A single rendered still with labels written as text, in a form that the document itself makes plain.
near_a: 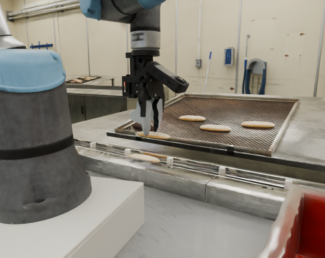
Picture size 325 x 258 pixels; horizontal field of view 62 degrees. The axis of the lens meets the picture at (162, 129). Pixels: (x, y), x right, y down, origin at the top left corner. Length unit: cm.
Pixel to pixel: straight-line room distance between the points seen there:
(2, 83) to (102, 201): 21
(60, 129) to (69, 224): 13
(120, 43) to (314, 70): 349
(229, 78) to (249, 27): 79
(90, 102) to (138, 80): 322
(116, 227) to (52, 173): 12
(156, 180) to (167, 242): 20
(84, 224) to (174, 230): 17
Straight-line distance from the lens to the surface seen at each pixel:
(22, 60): 39
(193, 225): 51
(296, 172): 82
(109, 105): 363
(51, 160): 41
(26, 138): 40
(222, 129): 84
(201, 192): 58
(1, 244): 40
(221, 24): 463
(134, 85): 69
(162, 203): 57
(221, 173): 64
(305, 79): 429
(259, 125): 88
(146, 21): 68
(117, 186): 47
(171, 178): 60
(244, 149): 71
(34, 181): 41
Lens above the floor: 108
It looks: 12 degrees down
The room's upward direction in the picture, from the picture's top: straight up
